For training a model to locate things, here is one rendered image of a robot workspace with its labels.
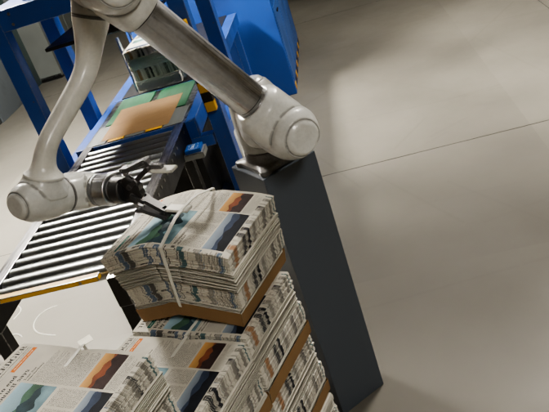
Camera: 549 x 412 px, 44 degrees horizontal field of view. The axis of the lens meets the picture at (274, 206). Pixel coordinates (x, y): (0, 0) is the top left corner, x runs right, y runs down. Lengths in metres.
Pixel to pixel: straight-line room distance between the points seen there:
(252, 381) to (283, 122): 0.67
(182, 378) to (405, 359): 1.27
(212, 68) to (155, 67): 2.41
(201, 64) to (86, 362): 0.78
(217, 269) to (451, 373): 1.27
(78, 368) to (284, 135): 0.79
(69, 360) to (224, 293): 0.43
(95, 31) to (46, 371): 0.86
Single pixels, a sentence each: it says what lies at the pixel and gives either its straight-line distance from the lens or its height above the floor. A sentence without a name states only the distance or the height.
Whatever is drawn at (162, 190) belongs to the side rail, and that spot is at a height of 0.76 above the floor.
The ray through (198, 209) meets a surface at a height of 1.08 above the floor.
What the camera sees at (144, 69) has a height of 0.93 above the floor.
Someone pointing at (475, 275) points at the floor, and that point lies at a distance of 3.13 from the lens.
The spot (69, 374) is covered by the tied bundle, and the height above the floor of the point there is 1.06.
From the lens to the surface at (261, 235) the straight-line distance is 1.79.
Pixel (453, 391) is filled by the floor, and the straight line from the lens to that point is 2.63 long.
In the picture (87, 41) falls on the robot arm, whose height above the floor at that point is 1.56.
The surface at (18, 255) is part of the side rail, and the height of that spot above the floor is 0.80.
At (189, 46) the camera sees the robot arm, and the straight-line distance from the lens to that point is 1.76.
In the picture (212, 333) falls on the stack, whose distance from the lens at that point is 1.81.
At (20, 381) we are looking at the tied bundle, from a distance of 1.57.
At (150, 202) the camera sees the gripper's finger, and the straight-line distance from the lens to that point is 1.86.
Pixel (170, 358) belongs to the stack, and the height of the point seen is 0.83.
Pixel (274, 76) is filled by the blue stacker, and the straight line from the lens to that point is 5.78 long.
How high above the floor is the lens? 1.86
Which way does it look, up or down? 27 degrees down
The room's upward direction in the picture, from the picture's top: 19 degrees counter-clockwise
